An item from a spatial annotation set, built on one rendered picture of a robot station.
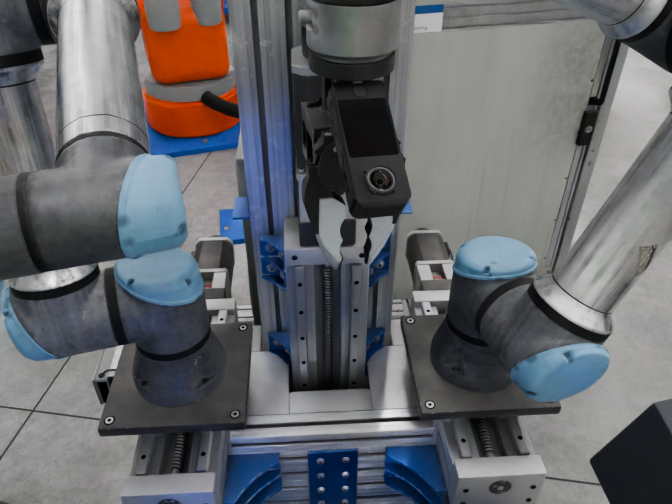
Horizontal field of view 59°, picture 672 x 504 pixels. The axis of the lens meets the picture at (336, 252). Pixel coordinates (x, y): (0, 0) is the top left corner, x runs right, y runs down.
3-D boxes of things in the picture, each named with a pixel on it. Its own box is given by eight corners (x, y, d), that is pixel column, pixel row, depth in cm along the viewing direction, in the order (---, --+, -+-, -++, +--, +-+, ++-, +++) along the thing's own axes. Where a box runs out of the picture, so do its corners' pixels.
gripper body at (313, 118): (373, 150, 60) (379, 29, 53) (400, 193, 54) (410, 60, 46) (299, 158, 59) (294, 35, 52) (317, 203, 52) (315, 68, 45)
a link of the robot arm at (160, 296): (215, 345, 90) (203, 276, 82) (123, 365, 86) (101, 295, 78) (205, 295, 99) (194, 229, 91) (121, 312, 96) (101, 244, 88)
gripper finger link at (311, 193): (344, 224, 58) (356, 142, 53) (349, 234, 56) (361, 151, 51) (297, 226, 56) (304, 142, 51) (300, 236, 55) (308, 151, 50)
